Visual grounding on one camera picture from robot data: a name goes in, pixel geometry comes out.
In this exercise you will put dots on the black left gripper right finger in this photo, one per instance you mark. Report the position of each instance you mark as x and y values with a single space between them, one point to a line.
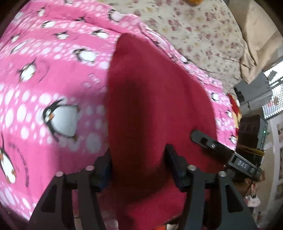
212 201

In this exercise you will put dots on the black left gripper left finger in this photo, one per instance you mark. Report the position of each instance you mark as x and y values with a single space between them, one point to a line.
67 194

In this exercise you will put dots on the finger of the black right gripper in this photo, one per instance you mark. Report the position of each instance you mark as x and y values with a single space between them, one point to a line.
212 147

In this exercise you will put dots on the dark red garment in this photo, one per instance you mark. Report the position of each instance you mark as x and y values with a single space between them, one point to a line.
152 102

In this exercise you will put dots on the dark electronic device box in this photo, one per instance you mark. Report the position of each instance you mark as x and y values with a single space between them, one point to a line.
252 136

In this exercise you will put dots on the grey box on shelf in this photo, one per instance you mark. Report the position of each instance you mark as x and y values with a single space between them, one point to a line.
254 95

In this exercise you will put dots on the beige curtain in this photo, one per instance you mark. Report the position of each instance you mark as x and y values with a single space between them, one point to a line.
261 37

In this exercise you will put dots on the floral beige bed sheet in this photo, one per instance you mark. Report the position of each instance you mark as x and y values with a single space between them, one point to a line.
206 34

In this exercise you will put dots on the orange checkered cushion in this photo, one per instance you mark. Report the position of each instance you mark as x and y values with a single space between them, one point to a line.
194 2

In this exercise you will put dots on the pink penguin print blanket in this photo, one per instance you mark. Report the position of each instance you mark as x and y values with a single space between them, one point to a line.
55 56

